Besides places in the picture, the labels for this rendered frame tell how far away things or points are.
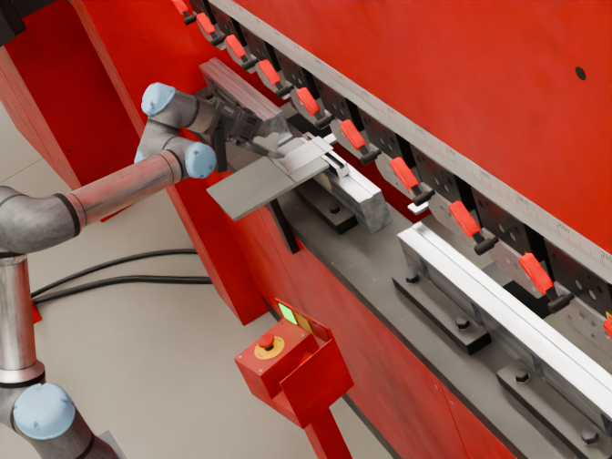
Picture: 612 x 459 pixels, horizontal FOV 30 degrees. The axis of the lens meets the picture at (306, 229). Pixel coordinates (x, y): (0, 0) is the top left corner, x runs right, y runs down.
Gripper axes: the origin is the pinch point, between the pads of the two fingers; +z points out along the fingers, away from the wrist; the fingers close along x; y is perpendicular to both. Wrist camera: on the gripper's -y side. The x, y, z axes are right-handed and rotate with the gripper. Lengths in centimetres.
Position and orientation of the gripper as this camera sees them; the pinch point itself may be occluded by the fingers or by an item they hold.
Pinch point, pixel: (273, 152)
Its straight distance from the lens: 273.2
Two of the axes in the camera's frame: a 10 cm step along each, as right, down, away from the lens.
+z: 7.9, 2.6, 5.5
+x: -4.2, -4.1, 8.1
